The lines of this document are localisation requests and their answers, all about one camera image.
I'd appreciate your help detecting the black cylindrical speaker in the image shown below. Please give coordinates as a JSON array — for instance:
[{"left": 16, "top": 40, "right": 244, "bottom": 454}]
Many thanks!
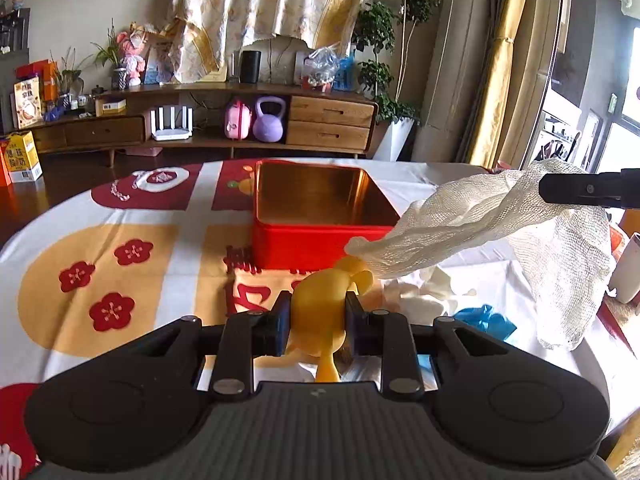
[{"left": 239, "top": 50, "right": 262, "bottom": 84}]

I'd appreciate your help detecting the white crumpled cloth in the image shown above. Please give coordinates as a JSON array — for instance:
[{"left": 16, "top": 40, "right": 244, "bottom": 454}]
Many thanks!
[{"left": 382, "top": 266, "right": 477, "bottom": 325}]

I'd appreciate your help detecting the small cream box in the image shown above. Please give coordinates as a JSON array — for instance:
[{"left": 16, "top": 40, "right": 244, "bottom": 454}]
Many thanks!
[{"left": 96, "top": 99, "right": 127, "bottom": 117}]

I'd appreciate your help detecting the red square tin box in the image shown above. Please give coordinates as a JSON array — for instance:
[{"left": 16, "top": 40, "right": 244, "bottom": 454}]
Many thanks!
[{"left": 252, "top": 159, "right": 399, "bottom": 272}]

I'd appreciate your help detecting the white standing air conditioner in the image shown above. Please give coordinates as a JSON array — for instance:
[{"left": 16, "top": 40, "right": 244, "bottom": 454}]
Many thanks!
[{"left": 411, "top": 0, "right": 489, "bottom": 162}]

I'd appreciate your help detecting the wooden tv cabinet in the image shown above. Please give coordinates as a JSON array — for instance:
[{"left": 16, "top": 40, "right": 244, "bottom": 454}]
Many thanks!
[{"left": 27, "top": 82, "right": 376, "bottom": 157}]

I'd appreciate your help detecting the floral cloth cover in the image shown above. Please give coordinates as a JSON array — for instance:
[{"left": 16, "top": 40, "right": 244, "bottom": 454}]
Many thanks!
[{"left": 166, "top": 0, "right": 366, "bottom": 84}]

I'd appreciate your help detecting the small potted plant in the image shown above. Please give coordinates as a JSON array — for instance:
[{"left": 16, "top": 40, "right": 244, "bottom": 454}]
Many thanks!
[{"left": 92, "top": 21, "right": 128, "bottom": 90}]

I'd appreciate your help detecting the white tall planter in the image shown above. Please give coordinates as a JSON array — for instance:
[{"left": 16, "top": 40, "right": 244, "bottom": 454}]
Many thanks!
[{"left": 373, "top": 118, "right": 414, "bottom": 162}]

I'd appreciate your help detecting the orange gift box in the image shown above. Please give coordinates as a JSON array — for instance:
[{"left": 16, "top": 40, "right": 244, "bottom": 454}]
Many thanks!
[{"left": 0, "top": 140, "right": 12, "bottom": 188}]

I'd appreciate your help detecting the blue plastic container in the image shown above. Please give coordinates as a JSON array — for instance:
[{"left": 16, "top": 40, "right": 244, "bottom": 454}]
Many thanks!
[{"left": 332, "top": 53, "right": 356, "bottom": 91}]

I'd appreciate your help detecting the yellow rubber toy figure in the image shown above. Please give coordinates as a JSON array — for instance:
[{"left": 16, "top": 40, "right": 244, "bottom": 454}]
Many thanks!
[{"left": 288, "top": 256, "right": 374, "bottom": 382}]

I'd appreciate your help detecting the blue rubber glove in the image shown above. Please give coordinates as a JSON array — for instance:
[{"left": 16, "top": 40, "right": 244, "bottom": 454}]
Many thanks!
[{"left": 416, "top": 303, "right": 518, "bottom": 372}]

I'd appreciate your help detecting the golden window curtain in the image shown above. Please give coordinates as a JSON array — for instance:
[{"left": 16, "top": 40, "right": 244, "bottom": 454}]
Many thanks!
[{"left": 466, "top": 0, "right": 574, "bottom": 172}]

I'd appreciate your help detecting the white mesh net cloth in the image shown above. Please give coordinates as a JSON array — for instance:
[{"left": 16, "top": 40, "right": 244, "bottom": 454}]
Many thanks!
[{"left": 345, "top": 158, "right": 615, "bottom": 351}]

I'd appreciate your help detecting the clear plastic bag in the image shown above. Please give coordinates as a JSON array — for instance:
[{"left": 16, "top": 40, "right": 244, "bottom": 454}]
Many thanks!
[{"left": 302, "top": 46, "right": 340, "bottom": 93}]

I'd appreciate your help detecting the yellow carton box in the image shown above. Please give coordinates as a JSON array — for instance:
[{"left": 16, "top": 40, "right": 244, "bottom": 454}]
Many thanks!
[{"left": 3, "top": 131, "right": 42, "bottom": 184}]

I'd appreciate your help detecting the pink plush doll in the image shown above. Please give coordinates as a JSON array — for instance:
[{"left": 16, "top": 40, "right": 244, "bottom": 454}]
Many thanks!
[{"left": 116, "top": 22, "right": 146, "bottom": 87}]

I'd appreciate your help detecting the white wifi router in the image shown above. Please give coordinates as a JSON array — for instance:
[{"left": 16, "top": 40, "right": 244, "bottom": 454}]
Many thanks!
[{"left": 149, "top": 105, "right": 193, "bottom": 142}]

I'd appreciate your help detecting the cereal gift box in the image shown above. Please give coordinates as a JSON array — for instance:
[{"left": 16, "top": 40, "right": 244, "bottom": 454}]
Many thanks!
[{"left": 14, "top": 76, "right": 42, "bottom": 129}]

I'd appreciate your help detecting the festive printed tablecloth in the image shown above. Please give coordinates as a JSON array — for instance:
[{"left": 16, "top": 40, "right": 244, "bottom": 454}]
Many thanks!
[{"left": 1, "top": 159, "right": 639, "bottom": 479}]

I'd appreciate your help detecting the tall green potted plant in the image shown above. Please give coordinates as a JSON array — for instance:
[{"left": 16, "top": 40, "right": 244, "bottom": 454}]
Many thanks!
[{"left": 352, "top": 0, "right": 442, "bottom": 122}]

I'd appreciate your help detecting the purple kettlebell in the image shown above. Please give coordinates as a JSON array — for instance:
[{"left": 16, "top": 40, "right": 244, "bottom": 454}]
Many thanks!
[{"left": 253, "top": 96, "right": 286, "bottom": 143}]

